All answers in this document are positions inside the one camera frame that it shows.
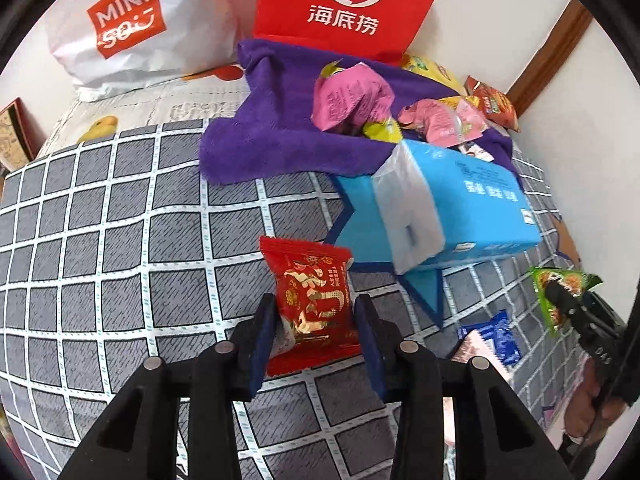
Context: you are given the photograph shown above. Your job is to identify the green snack packet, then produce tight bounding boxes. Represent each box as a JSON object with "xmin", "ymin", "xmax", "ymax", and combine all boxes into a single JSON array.
[{"xmin": 530, "ymin": 266, "xmax": 602, "ymax": 334}]

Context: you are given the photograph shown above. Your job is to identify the red gold snack packet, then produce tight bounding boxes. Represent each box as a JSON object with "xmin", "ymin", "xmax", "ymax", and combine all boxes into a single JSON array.
[{"xmin": 259, "ymin": 236, "xmax": 360, "ymax": 377}]

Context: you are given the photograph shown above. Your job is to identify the pink white candy packet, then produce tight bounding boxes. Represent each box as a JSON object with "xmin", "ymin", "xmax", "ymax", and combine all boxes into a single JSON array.
[{"xmin": 457, "ymin": 142, "xmax": 495, "ymax": 162}]

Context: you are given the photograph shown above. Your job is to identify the pink peach snack packet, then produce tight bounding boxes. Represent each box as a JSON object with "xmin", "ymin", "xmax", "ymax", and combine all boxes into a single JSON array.
[{"xmin": 397, "ymin": 96, "xmax": 488, "ymax": 148}]

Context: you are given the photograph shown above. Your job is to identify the magenta yellow snack bag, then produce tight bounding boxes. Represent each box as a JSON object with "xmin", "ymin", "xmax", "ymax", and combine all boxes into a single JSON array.
[{"xmin": 311, "ymin": 60, "xmax": 402, "ymax": 144}]

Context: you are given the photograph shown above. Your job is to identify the small yellow snack packet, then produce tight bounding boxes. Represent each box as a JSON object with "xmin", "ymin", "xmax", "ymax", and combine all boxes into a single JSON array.
[{"xmin": 439, "ymin": 96, "xmax": 475, "ymax": 110}]

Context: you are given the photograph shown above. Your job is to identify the right hand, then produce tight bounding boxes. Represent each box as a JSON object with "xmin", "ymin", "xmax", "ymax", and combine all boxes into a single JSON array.
[{"xmin": 564, "ymin": 358, "xmax": 627, "ymax": 444}]

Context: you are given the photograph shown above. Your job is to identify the pale pink snack packet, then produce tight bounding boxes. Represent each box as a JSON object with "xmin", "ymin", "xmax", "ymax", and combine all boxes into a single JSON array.
[{"xmin": 450, "ymin": 330, "xmax": 512, "ymax": 382}]

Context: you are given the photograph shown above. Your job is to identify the blue snack packet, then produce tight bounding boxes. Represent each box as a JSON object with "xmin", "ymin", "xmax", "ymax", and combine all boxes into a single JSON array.
[{"xmin": 457, "ymin": 310, "xmax": 522, "ymax": 366}]

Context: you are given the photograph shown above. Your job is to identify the blue tissue pack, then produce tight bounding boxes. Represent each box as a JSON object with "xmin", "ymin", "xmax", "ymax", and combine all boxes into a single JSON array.
[{"xmin": 371, "ymin": 140, "xmax": 541, "ymax": 274}]

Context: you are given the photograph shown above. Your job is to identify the orange chips bag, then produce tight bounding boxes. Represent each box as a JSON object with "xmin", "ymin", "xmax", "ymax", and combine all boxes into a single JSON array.
[{"xmin": 464, "ymin": 76, "xmax": 520, "ymax": 132}]

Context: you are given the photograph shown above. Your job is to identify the cardboard boxes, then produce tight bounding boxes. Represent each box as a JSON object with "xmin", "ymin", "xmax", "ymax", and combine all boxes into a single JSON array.
[{"xmin": 0, "ymin": 98, "xmax": 39, "ymax": 171}]

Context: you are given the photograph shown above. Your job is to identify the yellow chips bag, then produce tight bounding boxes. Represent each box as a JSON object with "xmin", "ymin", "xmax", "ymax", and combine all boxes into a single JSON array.
[{"xmin": 400, "ymin": 53, "xmax": 468, "ymax": 96}]

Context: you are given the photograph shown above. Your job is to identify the purple towel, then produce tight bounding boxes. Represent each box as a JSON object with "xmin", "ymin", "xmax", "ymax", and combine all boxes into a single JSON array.
[{"xmin": 198, "ymin": 38, "xmax": 516, "ymax": 187}]

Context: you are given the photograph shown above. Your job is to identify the red Haidilao paper bag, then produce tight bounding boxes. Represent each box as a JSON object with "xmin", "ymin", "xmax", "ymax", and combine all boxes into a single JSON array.
[{"xmin": 253, "ymin": 0, "xmax": 434, "ymax": 64}]

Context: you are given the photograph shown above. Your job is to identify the white Miniso plastic bag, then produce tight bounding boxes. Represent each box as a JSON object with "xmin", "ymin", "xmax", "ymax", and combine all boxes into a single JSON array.
[{"xmin": 44, "ymin": 0, "xmax": 256, "ymax": 102}]

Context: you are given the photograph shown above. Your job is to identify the brown wooden door frame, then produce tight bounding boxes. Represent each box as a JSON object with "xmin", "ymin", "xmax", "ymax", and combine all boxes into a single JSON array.
[{"xmin": 506, "ymin": 0, "xmax": 593, "ymax": 117}]

